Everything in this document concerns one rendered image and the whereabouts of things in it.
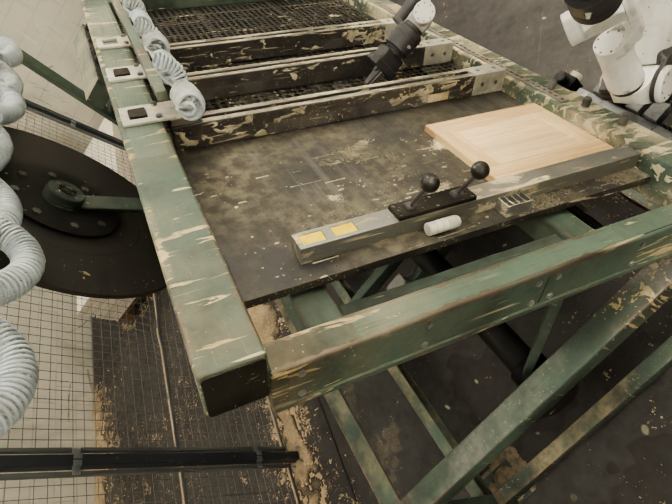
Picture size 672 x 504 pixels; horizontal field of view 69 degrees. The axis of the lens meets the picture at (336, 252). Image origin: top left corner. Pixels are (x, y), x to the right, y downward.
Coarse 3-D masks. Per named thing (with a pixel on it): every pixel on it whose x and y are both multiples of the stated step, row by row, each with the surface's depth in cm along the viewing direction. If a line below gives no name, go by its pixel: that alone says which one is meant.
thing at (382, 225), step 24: (552, 168) 118; (576, 168) 119; (600, 168) 121; (624, 168) 126; (480, 192) 109; (504, 192) 110; (528, 192) 114; (360, 216) 101; (384, 216) 102; (432, 216) 104; (336, 240) 96; (360, 240) 99
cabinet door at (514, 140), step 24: (456, 120) 142; (480, 120) 142; (504, 120) 143; (528, 120) 144; (552, 120) 143; (456, 144) 131; (480, 144) 132; (504, 144) 132; (528, 144) 132; (552, 144) 133; (576, 144) 132; (600, 144) 133; (504, 168) 122; (528, 168) 122
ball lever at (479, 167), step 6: (480, 162) 96; (474, 168) 96; (480, 168) 96; (486, 168) 96; (474, 174) 97; (480, 174) 96; (486, 174) 96; (468, 180) 101; (462, 186) 103; (450, 192) 106; (456, 192) 106; (462, 192) 106
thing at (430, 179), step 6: (426, 174) 93; (432, 174) 92; (426, 180) 92; (432, 180) 91; (438, 180) 92; (426, 186) 92; (432, 186) 92; (438, 186) 92; (420, 192) 96; (432, 192) 93; (414, 198) 99; (408, 204) 102; (414, 204) 101; (408, 210) 102
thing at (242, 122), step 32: (160, 64) 114; (320, 96) 139; (352, 96) 140; (384, 96) 144; (416, 96) 150; (448, 96) 156; (192, 128) 125; (224, 128) 128; (256, 128) 132; (288, 128) 137
